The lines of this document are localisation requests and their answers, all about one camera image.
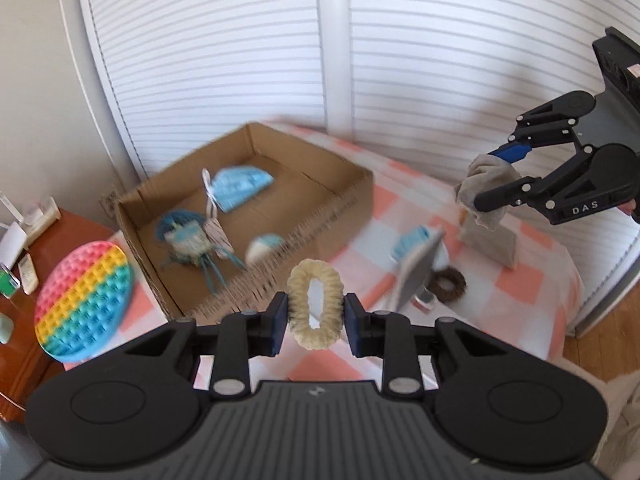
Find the pink checkered tablecloth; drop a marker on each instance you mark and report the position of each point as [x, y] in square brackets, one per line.
[530, 280]

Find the green card holder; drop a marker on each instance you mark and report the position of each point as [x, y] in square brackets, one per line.
[7, 284]

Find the brown scrunchie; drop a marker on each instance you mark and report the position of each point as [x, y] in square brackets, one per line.
[445, 291]

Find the round rainbow pop-it toy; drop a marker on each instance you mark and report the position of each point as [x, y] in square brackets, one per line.
[82, 300]

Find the cream scrunchie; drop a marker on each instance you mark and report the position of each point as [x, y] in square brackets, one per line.
[302, 305]

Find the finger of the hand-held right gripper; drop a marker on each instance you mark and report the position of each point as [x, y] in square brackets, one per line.
[512, 152]
[505, 195]

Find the beige cloth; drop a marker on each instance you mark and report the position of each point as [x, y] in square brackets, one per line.
[622, 410]

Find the blue and white plush ball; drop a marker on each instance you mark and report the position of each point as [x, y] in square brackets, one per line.
[264, 247]

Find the wooden nightstand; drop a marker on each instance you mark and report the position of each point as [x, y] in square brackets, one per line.
[20, 360]

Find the white remote control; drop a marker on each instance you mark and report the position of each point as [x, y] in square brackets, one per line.
[28, 272]

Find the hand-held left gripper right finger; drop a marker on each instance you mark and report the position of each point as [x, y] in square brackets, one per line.
[353, 330]

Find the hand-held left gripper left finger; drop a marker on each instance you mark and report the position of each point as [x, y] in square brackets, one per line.
[279, 324]

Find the grey-blue bedsheet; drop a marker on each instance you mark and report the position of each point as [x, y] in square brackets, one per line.
[10, 447]

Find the blue tasselled sequin toy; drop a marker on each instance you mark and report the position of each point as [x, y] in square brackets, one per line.
[182, 235]

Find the green desk fan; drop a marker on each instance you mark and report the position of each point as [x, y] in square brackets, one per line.
[5, 329]

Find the grey sock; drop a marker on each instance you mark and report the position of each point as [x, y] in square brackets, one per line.
[487, 175]

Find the brown cardboard box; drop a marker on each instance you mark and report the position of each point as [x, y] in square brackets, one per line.
[280, 175]

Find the white phone stand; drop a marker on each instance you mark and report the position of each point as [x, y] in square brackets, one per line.
[417, 272]

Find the white router on beige tray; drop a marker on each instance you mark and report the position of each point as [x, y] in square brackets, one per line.
[42, 214]

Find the blue face mask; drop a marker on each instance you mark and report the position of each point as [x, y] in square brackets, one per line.
[242, 185]

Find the blue tape roll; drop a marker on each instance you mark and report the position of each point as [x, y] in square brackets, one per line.
[411, 242]

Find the white louvred wardrobe door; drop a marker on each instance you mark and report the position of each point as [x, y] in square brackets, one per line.
[200, 50]
[450, 45]

